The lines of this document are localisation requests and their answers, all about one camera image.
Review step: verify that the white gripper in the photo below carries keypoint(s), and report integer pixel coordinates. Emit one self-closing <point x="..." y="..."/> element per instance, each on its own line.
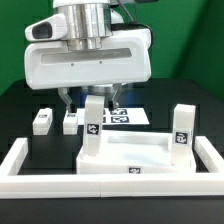
<point x="121" y="58"/>

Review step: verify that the white desk top tray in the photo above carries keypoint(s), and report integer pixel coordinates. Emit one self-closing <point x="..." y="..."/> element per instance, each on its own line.
<point x="127" y="152"/>

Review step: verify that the tag marker plate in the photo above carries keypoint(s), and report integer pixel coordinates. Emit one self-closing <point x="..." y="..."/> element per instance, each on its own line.
<point x="130" y="116"/>

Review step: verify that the white U-shaped fence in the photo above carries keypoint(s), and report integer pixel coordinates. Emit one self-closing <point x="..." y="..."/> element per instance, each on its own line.
<point x="14" y="185"/>

